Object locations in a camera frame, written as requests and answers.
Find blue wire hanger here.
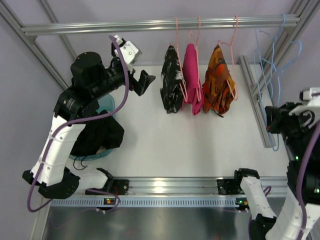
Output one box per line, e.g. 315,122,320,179
259,39,303,152

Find black trousers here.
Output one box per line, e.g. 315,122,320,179
70,116,125,171

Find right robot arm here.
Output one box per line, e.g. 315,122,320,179
234,102,320,240

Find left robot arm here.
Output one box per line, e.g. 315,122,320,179
22,51,155,200

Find pink hanger left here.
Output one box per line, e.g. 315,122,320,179
175,17,188,105

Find pink hanger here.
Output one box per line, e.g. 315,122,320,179
175,17,188,105
217,15,239,101
188,16,202,102

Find empty blue hanger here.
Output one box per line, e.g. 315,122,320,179
253,13,287,100

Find pink hanger middle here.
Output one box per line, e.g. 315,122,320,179
188,16,202,102

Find pink hanger right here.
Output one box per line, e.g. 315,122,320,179
217,15,239,101

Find teal plastic basket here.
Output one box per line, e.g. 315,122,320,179
69,94,116,161

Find black white patterned garment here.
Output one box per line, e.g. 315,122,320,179
160,45,184,114

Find pink garment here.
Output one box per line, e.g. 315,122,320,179
181,43,204,116

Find orange patterned garment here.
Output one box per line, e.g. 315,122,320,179
202,45,237,117

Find beige garment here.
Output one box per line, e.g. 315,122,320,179
96,147,106,154

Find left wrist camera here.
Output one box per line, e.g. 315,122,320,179
114,34,142,72

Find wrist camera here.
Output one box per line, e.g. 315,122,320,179
288,86,320,126
114,34,142,72

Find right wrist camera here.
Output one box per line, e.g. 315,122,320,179
288,86,320,126

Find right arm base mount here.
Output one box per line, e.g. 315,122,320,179
216,178,244,195

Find aluminium hanging rail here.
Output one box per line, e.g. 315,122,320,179
21,14,301,37

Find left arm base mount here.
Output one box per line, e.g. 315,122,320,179
85,178,130,196

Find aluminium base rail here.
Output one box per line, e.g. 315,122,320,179
74,175,291,200

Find slotted cable duct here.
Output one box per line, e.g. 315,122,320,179
51,195,249,208

